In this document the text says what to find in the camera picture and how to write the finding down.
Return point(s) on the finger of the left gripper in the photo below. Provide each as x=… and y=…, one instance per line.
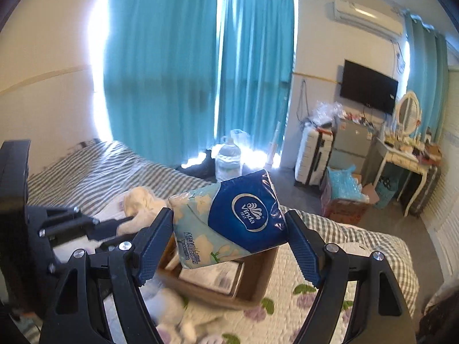
x=105, y=229
x=112, y=243

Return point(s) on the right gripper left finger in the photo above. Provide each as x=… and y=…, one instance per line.
x=77, y=313

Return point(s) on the white blue-cuffed sock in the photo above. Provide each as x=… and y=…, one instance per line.
x=167, y=312

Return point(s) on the blue Vinda tissue pack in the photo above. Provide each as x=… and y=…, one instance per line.
x=230, y=220

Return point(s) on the grey checked bed sheet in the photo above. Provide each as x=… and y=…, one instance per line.
x=95, y=172

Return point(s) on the floral white quilt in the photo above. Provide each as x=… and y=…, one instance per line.
x=276, y=319

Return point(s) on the red cardboard box on floor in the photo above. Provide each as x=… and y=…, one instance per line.
x=347, y=211

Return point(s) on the teal laundry basket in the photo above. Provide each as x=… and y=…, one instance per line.
x=385, y=189

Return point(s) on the brown cardboard box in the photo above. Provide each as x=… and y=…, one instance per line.
x=253, y=284

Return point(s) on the large clear water bottle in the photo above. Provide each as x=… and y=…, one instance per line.
x=228, y=161

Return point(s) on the blue plastic bag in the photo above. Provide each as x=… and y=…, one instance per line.
x=345, y=186

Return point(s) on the white dressing table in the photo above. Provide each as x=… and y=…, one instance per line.
x=407, y=166

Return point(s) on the silver mini fridge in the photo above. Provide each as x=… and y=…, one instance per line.
x=350, y=145

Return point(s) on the teal curtain left panel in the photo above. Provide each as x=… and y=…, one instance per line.
x=160, y=76

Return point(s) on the teal curtain panel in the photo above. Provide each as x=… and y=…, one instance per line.
x=256, y=69
x=160, y=76

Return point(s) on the white suitcase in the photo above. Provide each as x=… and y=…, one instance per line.
x=314, y=151

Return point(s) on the oval white vanity mirror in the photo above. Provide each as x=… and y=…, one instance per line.
x=408, y=114

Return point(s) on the clear plastic bag pile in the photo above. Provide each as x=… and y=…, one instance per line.
x=325, y=113

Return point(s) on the teal curtain middle panel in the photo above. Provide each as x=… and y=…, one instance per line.
x=256, y=69

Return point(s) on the teal curtain right window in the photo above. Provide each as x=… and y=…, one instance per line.
x=429, y=76

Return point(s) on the black wall television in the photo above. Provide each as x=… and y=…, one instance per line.
x=368, y=87

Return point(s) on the white wall air conditioner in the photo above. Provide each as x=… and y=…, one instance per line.
x=368, y=19

